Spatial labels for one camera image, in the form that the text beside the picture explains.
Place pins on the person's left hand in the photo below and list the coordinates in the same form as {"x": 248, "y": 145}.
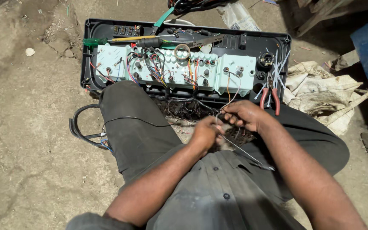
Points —
{"x": 206, "y": 132}

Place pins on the person's right hand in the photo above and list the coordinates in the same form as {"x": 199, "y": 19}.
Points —
{"x": 246, "y": 113}

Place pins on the person's left fingers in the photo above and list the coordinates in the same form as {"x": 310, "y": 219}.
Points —
{"x": 218, "y": 134}

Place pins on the thin metal rod tool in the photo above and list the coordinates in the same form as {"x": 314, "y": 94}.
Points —
{"x": 244, "y": 153}

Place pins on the person's grey shirt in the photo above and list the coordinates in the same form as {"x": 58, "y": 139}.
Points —
{"x": 216, "y": 198}

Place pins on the wide pale green gauge housing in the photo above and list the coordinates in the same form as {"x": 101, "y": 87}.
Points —
{"x": 177, "y": 68}

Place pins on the person's dark grey trousers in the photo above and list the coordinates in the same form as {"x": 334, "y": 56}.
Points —
{"x": 133, "y": 127}

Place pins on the grey saw blade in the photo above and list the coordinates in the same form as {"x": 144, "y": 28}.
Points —
{"x": 208, "y": 41}

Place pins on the clear tape roll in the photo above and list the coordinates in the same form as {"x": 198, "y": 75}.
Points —
{"x": 182, "y": 47}

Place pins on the black instrument panel housing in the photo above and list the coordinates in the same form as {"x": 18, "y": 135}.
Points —
{"x": 251, "y": 43}

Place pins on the dirty beige sack cloth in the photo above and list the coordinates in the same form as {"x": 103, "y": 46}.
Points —
{"x": 321, "y": 92}

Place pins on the clear plastic bag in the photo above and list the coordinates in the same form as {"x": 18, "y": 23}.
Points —
{"x": 239, "y": 17}

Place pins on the white bowl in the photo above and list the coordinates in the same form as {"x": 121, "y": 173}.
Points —
{"x": 179, "y": 21}

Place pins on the small pale green gauge housing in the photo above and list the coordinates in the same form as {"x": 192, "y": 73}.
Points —
{"x": 110, "y": 62}

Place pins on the wooden planks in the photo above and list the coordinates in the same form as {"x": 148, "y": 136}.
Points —
{"x": 318, "y": 14}

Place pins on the small white stone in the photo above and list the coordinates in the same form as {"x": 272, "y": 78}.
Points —
{"x": 30, "y": 52}

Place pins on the black round ignition switch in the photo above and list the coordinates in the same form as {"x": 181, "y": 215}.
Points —
{"x": 265, "y": 59}

